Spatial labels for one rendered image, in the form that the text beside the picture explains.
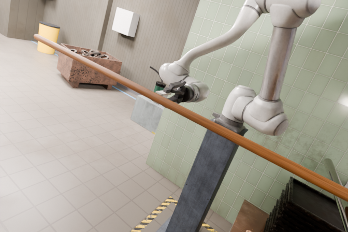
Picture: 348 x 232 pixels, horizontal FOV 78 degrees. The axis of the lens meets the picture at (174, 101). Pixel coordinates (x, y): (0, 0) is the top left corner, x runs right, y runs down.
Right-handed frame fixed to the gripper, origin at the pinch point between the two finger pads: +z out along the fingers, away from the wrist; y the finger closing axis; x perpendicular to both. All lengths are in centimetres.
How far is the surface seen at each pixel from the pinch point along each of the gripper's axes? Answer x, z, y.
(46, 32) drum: 497, -246, 70
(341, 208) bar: -61, 5, 3
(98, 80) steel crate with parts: 267, -220, 101
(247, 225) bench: -50, -50, 62
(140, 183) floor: 44, -90, 120
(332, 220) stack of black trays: -77, -43, 30
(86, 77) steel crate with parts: 274, -196, 99
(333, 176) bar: -61, -14, 3
